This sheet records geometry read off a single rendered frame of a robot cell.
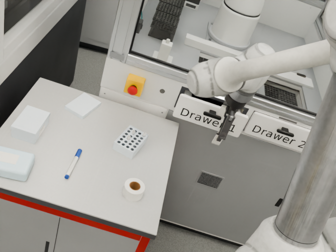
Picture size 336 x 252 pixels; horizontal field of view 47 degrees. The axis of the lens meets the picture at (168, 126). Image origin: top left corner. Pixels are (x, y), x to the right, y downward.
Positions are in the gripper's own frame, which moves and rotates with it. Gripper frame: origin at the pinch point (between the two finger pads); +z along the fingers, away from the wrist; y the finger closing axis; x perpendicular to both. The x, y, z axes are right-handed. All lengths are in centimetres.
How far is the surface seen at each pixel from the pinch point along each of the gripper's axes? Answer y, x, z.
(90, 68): 120, 81, 118
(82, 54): 136, 93, 121
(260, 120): 13.4, -17.8, 2.3
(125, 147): -16.8, 31.5, 7.1
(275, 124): 13.5, -24.2, 1.9
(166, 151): -9.3, 15.8, 12.2
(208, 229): -2, -24, 81
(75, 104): -1, 56, 12
